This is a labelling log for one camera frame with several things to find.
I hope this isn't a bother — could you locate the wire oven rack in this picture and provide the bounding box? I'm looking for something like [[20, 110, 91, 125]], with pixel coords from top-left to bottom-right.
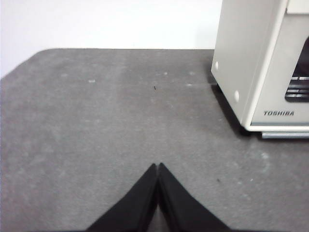
[[286, 76, 309, 98]]

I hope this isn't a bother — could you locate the metal oven crumb tray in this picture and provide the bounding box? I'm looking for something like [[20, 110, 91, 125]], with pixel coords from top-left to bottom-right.
[[262, 131, 309, 140]]

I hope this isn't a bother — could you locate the white Toshiba toaster oven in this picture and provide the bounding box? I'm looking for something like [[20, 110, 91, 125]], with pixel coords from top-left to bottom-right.
[[211, 0, 309, 140]]

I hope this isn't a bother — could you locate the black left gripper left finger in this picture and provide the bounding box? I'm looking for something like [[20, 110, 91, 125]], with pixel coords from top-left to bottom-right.
[[85, 163, 159, 232]]

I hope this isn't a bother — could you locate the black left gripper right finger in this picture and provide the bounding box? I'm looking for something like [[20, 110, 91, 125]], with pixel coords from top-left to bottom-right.
[[157, 162, 233, 232]]

